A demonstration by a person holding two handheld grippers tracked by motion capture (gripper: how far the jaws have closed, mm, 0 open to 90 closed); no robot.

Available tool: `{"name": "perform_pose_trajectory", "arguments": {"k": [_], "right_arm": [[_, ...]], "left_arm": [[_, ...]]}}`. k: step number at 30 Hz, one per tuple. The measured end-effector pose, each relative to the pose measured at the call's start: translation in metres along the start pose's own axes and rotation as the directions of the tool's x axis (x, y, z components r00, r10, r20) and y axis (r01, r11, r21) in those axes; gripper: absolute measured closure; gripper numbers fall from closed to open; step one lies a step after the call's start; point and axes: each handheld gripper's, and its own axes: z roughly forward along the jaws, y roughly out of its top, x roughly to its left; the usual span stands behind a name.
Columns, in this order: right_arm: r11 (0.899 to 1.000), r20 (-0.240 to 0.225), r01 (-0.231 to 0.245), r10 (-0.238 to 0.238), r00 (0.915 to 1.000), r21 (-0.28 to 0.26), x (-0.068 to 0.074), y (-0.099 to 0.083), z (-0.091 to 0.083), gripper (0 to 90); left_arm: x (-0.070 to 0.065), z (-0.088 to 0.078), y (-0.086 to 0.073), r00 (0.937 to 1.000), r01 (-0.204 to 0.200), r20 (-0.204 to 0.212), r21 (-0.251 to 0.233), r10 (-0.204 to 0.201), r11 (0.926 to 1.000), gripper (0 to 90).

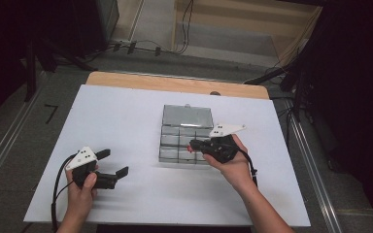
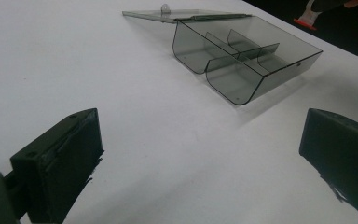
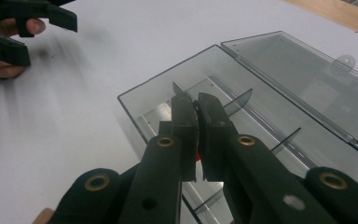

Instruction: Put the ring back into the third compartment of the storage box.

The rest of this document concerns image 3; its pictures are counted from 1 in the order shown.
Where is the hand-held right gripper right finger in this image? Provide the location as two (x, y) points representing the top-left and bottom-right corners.
(195, 91), (339, 224)

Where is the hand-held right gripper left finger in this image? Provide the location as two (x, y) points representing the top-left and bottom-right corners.
(117, 92), (200, 224)

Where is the clear plastic compartment box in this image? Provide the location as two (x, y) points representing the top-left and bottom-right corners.
(117, 30), (358, 224)

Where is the wooden table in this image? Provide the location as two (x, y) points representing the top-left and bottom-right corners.
(283, 0), (358, 40)

